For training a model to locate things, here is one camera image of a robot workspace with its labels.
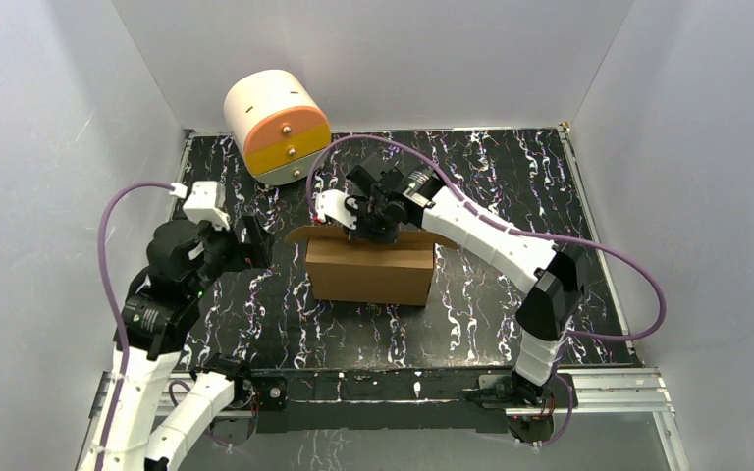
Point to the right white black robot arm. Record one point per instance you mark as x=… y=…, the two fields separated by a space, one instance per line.
x=548 y=276

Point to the aluminium front rail frame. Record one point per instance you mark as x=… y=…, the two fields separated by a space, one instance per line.
x=479 y=399

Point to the brown cardboard box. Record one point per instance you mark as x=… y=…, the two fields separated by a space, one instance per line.
x=361 y=271

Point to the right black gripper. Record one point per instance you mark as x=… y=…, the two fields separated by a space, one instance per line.
x=359 y=233

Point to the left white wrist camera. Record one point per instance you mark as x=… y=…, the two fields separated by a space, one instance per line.
x=206 y=203

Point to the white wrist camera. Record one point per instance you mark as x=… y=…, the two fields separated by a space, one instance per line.
x=330 y=205
x=206 y=203

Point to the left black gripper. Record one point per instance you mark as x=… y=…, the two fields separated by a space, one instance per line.
x=246 y=241

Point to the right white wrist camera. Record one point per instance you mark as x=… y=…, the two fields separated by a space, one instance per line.
x=330 y=205

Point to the round white drawer cabinet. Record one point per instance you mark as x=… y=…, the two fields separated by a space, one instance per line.
x=276 y=125

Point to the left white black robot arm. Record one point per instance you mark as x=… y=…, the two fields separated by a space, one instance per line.
x=185 y=259

